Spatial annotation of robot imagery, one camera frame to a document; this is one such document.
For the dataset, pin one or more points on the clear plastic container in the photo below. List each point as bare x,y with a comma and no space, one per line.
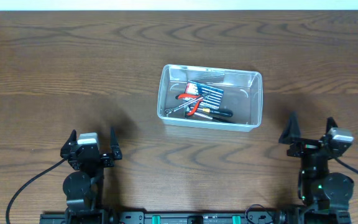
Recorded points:
243,95

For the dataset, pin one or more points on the precision screwdriver set case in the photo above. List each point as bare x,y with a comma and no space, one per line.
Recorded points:
216,94

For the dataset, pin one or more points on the orange handled pliers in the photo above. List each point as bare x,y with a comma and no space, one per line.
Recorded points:
185,95

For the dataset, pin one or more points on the claw hammer black handle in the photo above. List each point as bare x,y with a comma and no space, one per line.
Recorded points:
211,117

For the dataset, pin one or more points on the silver combination wrench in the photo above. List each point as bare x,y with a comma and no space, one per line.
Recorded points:
171,110

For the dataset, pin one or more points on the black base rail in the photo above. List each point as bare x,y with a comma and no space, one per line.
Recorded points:
257,216

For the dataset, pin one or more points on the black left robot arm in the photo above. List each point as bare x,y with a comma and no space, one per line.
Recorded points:
84,187

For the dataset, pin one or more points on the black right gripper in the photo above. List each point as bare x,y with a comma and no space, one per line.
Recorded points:
304,145

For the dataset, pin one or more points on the yellow black screwdriver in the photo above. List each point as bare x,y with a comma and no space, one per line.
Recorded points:
223,113

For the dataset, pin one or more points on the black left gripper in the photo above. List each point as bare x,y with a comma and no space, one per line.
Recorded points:
91,156

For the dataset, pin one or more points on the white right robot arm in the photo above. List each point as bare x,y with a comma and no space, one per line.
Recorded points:
319,188

